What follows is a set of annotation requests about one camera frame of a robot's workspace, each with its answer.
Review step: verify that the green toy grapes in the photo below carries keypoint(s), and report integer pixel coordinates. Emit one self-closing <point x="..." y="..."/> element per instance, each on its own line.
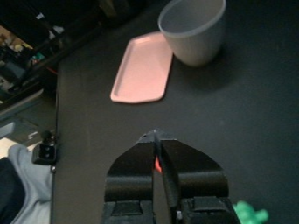
<point x="251" y="214"/>

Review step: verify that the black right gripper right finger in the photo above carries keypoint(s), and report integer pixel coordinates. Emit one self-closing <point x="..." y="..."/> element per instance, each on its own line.
<point x="197" y="175"/>

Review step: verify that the person in grey trousers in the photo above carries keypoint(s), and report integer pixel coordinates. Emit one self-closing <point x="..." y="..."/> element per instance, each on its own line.
<point x="26" y="186"/>

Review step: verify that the pink rectangular tray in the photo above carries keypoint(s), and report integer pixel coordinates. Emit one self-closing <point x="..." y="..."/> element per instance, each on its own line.
<point x="144" y="70"/>

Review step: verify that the black frame bar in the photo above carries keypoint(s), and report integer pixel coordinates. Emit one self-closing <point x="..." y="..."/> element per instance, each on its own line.
<point x="22" y="102"/>

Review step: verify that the grey bowl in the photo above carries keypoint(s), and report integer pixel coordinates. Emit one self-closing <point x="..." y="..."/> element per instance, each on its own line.
<point x="192" y="30"/>

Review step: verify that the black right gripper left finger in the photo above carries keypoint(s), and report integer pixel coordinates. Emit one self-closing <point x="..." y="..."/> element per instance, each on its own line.
<point x="129" y="175"/>

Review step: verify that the small black camera box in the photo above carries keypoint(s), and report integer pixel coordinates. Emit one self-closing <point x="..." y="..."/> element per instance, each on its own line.
<point x="45" y="152"/>

